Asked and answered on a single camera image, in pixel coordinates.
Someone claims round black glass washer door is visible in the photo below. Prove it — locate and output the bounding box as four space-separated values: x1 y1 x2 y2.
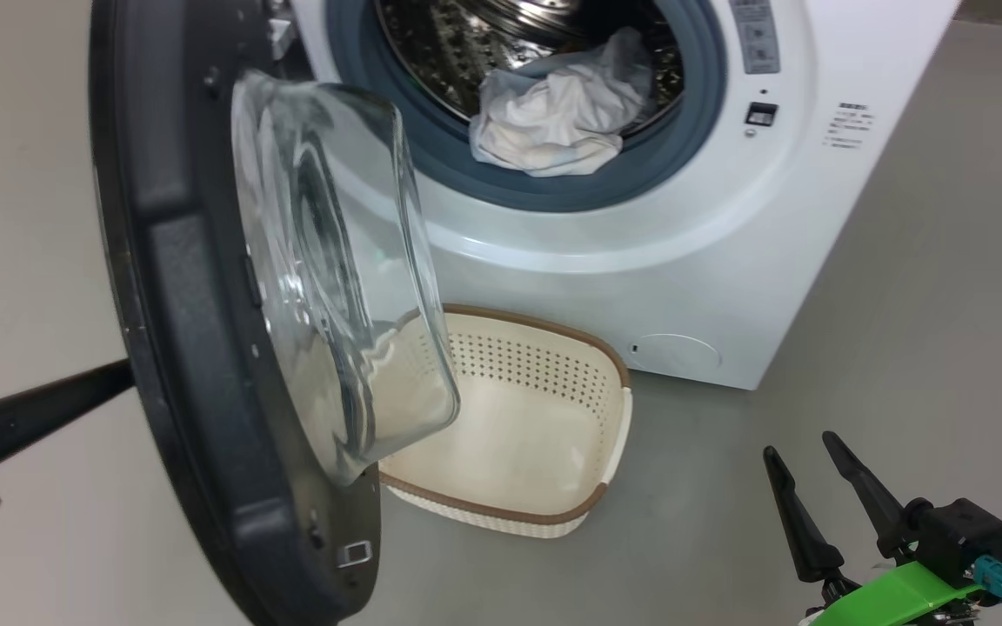
88 0 463 626

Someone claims blue and white garment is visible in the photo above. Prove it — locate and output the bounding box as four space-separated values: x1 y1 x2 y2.
469 26 654 177

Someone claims grey warning label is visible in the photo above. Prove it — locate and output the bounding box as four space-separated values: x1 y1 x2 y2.
729 0 782 76

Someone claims cream perforated laundry basket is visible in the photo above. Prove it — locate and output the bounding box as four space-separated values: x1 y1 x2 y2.
375 303 634 540

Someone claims stainless steel washing machine drum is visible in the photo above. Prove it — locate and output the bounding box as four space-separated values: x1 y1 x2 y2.
375 0 685 140

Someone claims round white filter cover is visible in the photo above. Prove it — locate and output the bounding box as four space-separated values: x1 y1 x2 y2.
630 333 723 376

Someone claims small printed text label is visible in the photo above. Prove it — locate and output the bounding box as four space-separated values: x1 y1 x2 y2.
823 101 876 150

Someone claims white front-load washing machine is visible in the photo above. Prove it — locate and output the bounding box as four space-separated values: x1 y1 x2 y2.
266 0 963 391

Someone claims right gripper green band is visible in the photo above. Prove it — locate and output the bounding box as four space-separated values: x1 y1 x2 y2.
763 430 985 626

